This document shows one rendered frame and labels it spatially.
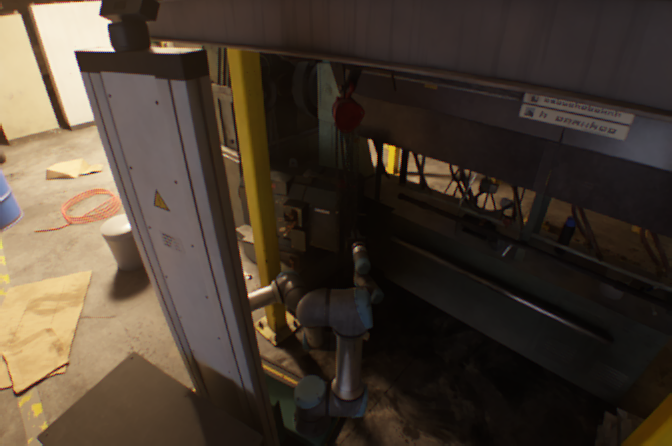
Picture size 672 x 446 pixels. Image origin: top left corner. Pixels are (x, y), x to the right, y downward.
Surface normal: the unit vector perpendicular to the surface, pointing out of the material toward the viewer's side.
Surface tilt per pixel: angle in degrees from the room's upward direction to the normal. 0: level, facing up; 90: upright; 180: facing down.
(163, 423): 0
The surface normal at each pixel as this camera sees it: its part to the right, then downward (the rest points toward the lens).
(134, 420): 0.00, -0.87
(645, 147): -0.66, 0.18
